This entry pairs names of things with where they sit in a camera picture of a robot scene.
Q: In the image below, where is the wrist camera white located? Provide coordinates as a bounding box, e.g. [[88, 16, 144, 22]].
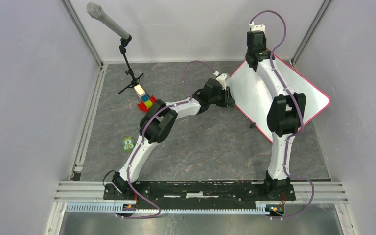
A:
[[213, 71, 230, 90], [249, 21, 266, 33]]

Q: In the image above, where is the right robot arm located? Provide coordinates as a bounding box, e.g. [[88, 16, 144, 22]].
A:
[[245, 30, 306, 200]]

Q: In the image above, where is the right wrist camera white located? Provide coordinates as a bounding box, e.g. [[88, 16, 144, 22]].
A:
[[249, 21, 266, 33]]

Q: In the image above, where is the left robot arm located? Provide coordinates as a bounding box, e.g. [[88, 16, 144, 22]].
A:
[[112, 73, 235, 200]]

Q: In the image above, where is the grey microphone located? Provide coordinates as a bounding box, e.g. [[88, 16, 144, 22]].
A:
[[86, 2, 131, 40]]

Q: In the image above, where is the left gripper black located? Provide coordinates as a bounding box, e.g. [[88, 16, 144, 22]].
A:
[[209, 86, 236, 108]]

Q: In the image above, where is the white slotted cable duct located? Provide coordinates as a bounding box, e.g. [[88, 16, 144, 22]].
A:
[[66, 202, 285, 215]]

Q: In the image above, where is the green number block toy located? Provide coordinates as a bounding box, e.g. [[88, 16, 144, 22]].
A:
[[123, 137, 135, 153]]

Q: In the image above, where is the pink framed whiteboard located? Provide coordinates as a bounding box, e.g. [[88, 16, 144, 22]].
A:
[[227, 57, 330, 141]]

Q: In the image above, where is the black microphone stand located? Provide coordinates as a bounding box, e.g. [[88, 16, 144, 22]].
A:
[[118, 35, 143, 94]]

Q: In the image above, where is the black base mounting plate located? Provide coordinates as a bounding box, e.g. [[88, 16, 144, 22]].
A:
[[103, 180, 296, 209]]

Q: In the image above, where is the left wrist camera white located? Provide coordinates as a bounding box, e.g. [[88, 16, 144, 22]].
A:
[[213, 71, 230, 90]]

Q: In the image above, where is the red plate with blocks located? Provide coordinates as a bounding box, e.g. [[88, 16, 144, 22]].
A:
[[134, 85, 156, 112]]

